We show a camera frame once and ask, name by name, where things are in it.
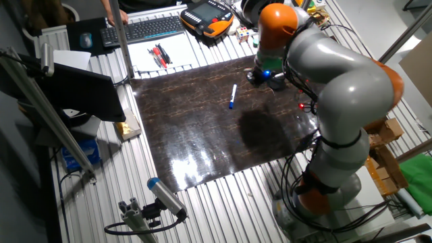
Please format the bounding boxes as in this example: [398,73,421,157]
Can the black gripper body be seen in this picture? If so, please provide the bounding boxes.
[253,69,273,86]

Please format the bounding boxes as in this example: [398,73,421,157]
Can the blue white marker pen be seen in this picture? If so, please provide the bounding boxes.
[228,84,238,110]

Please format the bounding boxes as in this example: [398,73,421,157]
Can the person right forearm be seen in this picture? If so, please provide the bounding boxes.
[100,0,114,16]

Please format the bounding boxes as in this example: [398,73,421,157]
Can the black mesh pen holder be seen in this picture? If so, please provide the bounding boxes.
[269,72,287,91]

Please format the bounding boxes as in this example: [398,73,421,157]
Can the black pen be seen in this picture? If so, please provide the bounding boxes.
[155,43,169,65]
[158,43,173,64]

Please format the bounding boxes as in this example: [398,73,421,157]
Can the grey blue pen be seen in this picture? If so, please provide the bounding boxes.
[146,48,163,68]

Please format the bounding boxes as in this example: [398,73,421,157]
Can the person right hand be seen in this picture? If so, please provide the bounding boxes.
[106,9,130,27]

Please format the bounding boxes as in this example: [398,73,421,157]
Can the Rubik's cube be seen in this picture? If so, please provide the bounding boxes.
[236,26,251,44]

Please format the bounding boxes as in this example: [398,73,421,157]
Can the white round object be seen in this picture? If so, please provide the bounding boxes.
[225,18,241,36]

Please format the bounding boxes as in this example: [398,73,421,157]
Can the golden wrapped object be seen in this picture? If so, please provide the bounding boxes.
[310,9,331,27]

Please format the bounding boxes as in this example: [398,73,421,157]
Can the large white paper sheet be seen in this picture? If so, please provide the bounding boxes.
[127,31,200,74]

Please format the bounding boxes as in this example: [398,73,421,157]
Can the orange black teach pendant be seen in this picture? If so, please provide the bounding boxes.
[180,0,236,38]

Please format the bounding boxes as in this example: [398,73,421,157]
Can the dark marble pattern mat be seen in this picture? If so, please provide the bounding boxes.
[130,55,320,194]

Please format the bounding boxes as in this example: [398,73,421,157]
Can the red marker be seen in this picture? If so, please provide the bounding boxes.
[152,47,168,70]

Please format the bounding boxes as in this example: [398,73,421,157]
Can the black computer keyboard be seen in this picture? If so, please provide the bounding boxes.
[99,15,186,48]

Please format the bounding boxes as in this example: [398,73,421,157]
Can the person dark torso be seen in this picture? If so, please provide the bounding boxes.
[117,0,195,14]

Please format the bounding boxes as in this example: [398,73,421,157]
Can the cardboard box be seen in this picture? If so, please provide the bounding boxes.
[362,116,405,144]
[363,144,409,197]

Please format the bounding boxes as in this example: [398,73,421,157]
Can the white box golden content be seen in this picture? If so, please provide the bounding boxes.
[113,107,143,141]

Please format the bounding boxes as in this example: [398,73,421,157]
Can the brown board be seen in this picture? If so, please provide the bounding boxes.
[398,32,432,118]

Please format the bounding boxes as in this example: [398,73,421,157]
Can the white base board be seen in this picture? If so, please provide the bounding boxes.
[344,165,396,237]

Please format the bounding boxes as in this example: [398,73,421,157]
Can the black monitor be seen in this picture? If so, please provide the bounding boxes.
[0,53,127,124]

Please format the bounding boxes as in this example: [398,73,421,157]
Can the blue grey computer mouse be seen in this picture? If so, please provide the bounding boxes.
[79,32,94,49]

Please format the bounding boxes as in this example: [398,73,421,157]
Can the green cloth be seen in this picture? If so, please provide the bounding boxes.
[399,153,432,216]

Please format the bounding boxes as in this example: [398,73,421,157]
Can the short aluminium profile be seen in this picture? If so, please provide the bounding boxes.
[117,196,159,243]

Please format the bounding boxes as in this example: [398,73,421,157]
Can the small white paper sheet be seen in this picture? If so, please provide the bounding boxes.
[53,49,92,72]

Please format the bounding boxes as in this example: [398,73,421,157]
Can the pale blue rolled tube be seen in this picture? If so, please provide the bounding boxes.
[395,188,425,219]

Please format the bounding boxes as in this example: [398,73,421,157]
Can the black mouse pad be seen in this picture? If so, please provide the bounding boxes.
[65,16,117,57]

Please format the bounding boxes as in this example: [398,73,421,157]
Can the white round bin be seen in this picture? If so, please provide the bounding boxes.
[21,2,81,43]

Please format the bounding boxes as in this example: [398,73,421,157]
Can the blue tissue pack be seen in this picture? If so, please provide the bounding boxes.
[61,138,101,172]

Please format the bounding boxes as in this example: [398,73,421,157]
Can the aluminium diagonal strut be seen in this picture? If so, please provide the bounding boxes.
[0,46,98,185]

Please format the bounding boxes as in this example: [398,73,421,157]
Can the aluminium frame post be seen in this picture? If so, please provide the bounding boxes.
[378,2,432,65]
[395,137,432,163]
[107,0,135,80]

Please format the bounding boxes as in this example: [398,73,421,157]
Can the silver camera blue cap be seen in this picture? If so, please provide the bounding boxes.
[146,176,188,219]

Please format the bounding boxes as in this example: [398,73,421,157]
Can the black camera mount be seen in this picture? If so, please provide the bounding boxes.
[140,198,163,228]

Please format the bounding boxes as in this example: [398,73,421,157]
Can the black camera cable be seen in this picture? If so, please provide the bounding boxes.
[103,212,186,236]

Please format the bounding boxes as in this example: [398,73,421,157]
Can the silver camera on strut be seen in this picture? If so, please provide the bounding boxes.
[40,42,55,78]

